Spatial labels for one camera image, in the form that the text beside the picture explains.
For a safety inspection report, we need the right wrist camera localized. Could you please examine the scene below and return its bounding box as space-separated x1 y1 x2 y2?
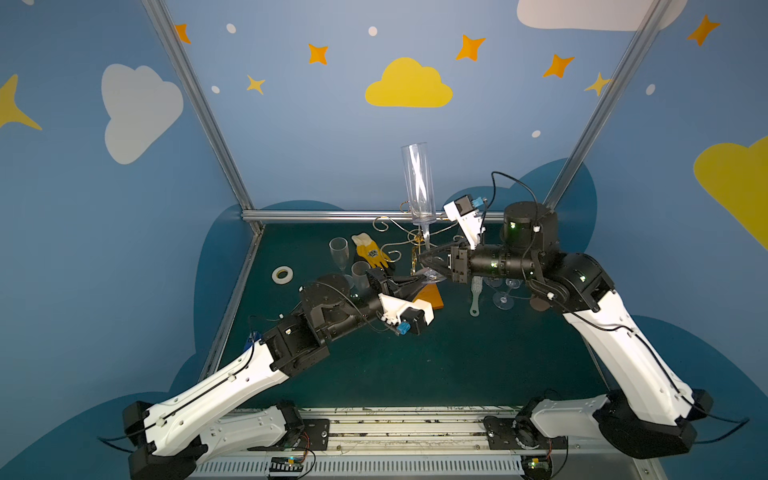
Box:
443 195 485 250

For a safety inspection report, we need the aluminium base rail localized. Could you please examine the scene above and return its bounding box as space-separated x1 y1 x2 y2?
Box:
166 404 666 479

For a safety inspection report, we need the frosted brown plastic cup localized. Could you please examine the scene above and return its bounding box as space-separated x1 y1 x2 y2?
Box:
529 298 550 312

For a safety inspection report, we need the orange wooden rack base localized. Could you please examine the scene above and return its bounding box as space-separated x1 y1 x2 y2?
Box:
414 284 444 310

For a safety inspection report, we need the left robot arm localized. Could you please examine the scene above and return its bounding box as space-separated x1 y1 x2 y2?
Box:
123 268 434 479

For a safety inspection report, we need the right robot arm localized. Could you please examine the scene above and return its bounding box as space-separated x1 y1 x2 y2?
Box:
420 195 713 459

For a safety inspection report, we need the gold wire glass rack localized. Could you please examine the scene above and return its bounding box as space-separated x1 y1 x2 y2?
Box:
372 215 457 273

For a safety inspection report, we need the white tape roll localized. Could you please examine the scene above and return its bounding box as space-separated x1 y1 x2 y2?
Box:
271 265 294 285

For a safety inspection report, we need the pale green scrub brush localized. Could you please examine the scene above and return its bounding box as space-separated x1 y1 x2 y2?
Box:
469 276 484 317

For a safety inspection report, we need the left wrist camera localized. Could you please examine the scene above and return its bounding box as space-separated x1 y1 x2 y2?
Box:
378 294 434 335

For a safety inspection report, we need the aluminium frame back bar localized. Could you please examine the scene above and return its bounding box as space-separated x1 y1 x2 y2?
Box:
241 209 557 224

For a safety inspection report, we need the clear flute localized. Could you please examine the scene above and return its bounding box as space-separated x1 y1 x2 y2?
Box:
350 261 371 299
493 279 522 311
328 237 350 273
401 142 444 284
483 278 504 288

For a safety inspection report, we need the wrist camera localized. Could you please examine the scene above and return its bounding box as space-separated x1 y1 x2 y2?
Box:
443 195 485 250
378 294 434 335

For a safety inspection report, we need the yellow black rubber glove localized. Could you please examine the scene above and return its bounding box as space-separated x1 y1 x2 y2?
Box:
351 233 393 271

